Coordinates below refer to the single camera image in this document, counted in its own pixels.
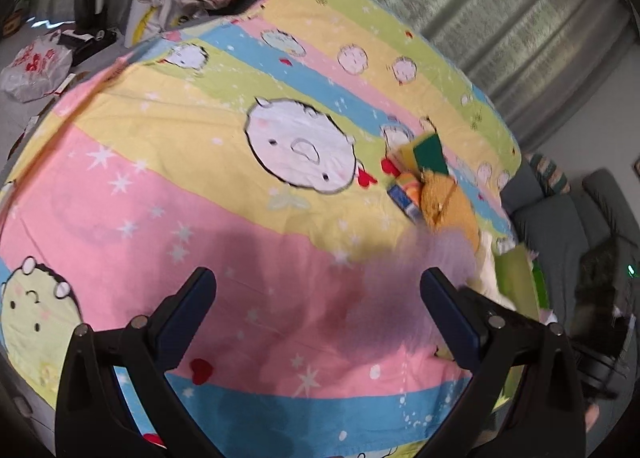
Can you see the white red printed plastic bag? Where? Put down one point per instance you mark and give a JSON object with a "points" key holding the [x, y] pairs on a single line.
{"points": [[32, 68]]}

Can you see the grey sofa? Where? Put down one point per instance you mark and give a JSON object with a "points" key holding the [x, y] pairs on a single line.
{"points": [[560, 219]]}

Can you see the grey curtain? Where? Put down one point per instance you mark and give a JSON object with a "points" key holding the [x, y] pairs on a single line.
{"points": [[500, 13]]}

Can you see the yellow green sponge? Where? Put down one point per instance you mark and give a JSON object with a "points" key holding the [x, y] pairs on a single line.
{"points": [[427, 150]]}

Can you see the purple fluffy cloth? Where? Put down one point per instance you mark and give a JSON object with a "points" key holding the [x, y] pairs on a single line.
{"points": [[440, 260]]}

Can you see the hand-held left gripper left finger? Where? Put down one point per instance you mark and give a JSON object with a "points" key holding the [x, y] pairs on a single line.
{"points": [[184, 319]]}

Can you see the lime green box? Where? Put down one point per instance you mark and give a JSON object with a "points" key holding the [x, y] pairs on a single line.
{"points": [[517, 279]]}

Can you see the striped knitted cushion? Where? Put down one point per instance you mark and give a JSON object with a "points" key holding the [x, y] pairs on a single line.
{"points": [[547, 173]]}

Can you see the person's right hand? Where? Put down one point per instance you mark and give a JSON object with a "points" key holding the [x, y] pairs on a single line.
{"points": [[592, 425]]}

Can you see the striped cartoon printed bed sheet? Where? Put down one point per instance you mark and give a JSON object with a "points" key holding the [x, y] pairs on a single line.
{"points": [[200, 218]]}

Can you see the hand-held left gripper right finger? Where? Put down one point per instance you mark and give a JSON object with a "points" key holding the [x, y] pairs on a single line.
{"points": [[452, 324]]}

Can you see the blue orange packet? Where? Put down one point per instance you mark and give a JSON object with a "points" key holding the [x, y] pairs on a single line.
{"points": [[405, 197]]}

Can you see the black flat device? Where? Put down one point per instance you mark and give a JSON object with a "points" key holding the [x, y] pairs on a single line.
{"points": [[85, 40]]}

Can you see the orange cloth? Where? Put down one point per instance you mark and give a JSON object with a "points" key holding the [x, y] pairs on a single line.
{"points": [[446, 204]]}

